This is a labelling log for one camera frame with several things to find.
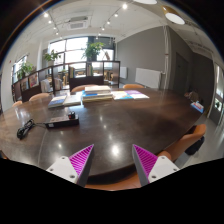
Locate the ceiling air conditioner unit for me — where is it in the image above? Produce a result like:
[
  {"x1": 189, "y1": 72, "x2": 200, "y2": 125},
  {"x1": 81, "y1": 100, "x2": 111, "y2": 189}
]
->
[{"x1": 67, "y1": 16, "x2": 88, "y2": 30}]

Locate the purple and white book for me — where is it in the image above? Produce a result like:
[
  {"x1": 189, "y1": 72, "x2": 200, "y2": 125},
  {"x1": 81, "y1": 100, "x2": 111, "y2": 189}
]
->
[{"x1": 126, "y1": 90, "x2": 148, "y2": 99}]

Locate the orange chair right front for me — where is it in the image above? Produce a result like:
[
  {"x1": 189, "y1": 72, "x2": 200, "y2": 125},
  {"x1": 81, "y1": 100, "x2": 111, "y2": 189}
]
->
[{"x1": 158, "y1": 124, "x2": 206, "y2": 162}]

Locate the orange chair far middle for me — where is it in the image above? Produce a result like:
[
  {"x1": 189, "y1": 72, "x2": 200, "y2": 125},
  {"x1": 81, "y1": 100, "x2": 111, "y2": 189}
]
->
[{"x1": 71, "y1": 84, "x2": 98, "y2": 93}]

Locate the blue box on table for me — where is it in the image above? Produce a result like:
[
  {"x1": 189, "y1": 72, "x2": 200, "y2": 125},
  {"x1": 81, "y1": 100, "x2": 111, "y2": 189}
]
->
[{"x1": 191, "y1": 101, "x2": 204, "y2": 113}]

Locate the dark wooden bookshelf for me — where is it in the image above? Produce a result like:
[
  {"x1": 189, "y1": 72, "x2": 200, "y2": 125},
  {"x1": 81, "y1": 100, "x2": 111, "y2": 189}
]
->
[{"x1": 12, "y1": 61, "x2": 120, "y2": 102}]

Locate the white open book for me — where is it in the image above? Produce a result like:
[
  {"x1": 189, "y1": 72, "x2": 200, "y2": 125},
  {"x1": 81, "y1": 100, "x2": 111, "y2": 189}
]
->
[{"x1": 63, "y1": 95, "x2": 81, "y2": 106}]

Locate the green potted plant centre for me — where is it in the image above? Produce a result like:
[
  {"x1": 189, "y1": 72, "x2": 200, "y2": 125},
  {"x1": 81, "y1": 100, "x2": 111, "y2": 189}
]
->
[{"x1": 82, "y1": 42, "x2": 104, "y2": 61}]

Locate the orange chair far right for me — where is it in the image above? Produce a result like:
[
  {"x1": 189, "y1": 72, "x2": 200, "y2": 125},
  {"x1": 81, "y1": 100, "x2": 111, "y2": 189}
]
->
[{"x1": 123, "y1": 84, "x2": 145, "y2": 89}]

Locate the orange chair near bottom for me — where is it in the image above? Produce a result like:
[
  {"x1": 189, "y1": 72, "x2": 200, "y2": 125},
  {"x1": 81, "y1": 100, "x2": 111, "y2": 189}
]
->
[{"x1": 86, "y1": 172, "x2": 141, "y2": 191}]

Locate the blue cover book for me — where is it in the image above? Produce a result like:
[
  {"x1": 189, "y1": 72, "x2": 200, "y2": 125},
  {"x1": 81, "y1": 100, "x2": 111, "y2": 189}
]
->
[{"x1": 48, "y1": 96, "x2": 65, "y2": 108}]

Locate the black coiled power cable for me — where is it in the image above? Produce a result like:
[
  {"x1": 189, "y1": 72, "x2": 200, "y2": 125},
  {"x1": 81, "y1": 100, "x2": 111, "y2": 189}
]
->
[{"x1": 16, "y1": 118, "x2": 47, "y2": 141}]

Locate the round white ceiling lamp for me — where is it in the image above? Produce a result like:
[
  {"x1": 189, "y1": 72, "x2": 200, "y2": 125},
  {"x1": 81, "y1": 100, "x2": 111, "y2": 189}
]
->
[{"x1": 165, "y1": 13, "x2": 185, "y2": 25}]

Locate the light blue magazine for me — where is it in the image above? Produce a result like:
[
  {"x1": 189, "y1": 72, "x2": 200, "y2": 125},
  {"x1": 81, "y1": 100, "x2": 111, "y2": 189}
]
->
[{"x1": 112, "y1": 91, "x2": 132, "y2": 100}]

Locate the orange chair far left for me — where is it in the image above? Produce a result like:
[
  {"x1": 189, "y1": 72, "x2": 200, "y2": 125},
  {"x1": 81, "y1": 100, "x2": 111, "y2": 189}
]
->
[{"x1": 29, "y1": 93, "x2": 49, "y2": 101}]

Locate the white wall radiator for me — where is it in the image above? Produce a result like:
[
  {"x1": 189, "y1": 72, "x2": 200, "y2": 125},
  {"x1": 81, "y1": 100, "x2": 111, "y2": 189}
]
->
[{"x1": 135, "y1": 68, "x2": 161, "y2": 89}]

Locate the green potted plant far left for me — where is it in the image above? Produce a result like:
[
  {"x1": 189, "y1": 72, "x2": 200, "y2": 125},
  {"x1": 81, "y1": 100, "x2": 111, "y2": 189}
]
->
[{"x1": 17, "y1": 62, "x2": 33, "y2": 79}]

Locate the green potted plant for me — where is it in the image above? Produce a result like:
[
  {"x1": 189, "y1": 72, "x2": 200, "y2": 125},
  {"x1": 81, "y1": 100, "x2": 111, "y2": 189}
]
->
[
  {"x1": 82, "y1": 42, "x2": 104, "y2": 61},
  {"x1": 44, "y1": 50, "x2": 60, "y2": 66},
  {"x1": 17, "y1": 62, "x2": 33, "y2": 79}
]

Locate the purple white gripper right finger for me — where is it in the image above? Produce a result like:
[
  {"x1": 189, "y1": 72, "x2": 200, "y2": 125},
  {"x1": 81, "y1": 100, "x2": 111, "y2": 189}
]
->
[{"x1": 132, "y1": 145, "x2": 179, "y2": 186}]

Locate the stack of books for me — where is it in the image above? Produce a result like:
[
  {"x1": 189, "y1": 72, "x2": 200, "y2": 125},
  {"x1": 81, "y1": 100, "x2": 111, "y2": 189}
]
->
[{"x1": 82, "y1": 86, "x2": 113, "y2": 102}]

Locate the black power strip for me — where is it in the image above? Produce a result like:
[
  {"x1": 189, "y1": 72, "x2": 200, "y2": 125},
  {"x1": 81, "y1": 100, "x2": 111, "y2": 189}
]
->
[{"x1": 45, "y1": 115, "x2": 79, "y2": 128}]

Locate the orange chair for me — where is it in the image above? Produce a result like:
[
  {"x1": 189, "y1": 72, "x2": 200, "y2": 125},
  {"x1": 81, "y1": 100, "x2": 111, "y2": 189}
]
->
[
  {"x1": 86, "y1": 172, "x2": 141, "y2": 191},
  {"x1": 123, "y1": 84, "x2": 145, "y2": 89},
  {"x1": 71, "y1": 84, "x2": 98, "y2": 93},
  {"x1": 158, "y1": 124, "x2": 206, "y2": 162},
  {"x1": 29, "y1": 93, "x2": 49, "y2": 101}
]

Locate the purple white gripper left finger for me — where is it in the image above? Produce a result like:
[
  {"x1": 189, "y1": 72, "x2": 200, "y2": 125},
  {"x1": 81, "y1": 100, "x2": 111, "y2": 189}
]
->
[{"x1": 47, "y1": 145, "x2": 94, "y2": 187}]

